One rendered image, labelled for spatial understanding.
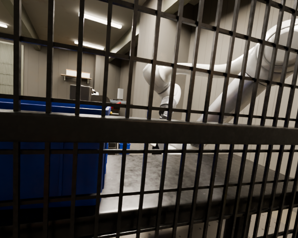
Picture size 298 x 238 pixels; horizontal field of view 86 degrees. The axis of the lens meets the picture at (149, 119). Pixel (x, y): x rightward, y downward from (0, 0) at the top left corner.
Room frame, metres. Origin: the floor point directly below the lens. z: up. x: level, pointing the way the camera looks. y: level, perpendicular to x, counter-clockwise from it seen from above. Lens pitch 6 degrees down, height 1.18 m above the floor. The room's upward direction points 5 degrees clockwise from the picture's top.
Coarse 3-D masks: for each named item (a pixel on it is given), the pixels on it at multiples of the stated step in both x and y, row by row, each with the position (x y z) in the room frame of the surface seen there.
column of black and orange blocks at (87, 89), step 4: (72, 88) 0.37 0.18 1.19; (84, 88) 0.38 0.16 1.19; (88, 88) 0.39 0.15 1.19; (72, 92) 0.37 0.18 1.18; (84, 92) 0.38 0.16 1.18; (88, 92) 0.39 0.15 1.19; (72, 96) 0.37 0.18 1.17; (80, 96) 0.38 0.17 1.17; (84, 96) 0.38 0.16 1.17; (88, 96) 0.39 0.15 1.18; (80, 100) 0.38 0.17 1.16; (84, 100) 0.38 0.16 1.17; (88, 100) 0.39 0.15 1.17
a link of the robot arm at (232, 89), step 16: (272, 32) 0.44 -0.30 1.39; (288, 32) 0.41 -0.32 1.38; (256, 48) 0.50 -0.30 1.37; (272, 48) 0.44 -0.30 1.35; (288, 64) 0.43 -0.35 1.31; (272, 80) 0.50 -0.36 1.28; (256, 96) 0.56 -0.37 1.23; (224, 112) 0.61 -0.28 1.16; (176, 144) 0.76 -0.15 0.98; (192, 144) 0.74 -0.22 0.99
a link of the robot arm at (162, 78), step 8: (240, 56) 0.71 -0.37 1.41; (184, 64) 0.81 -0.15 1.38; (200, 64) 0.79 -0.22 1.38; (224, 64) 0.76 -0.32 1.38; (232, 64) 0.72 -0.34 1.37; (240, 64) 0.69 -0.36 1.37; (144, 72) 0.89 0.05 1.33; (160, 72) 0.86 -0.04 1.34; (168, 72) 0.85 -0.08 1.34; (176, 72) 0.83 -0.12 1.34; (184, 72) 0.82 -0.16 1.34; (200, 72) 0.79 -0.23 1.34; (224, 72) 0.74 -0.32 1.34; (232, 72) 0.73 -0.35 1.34; (160, 80) 0.87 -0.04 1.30; (168, 80) 0.88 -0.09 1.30; (160, 88) 0.91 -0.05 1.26
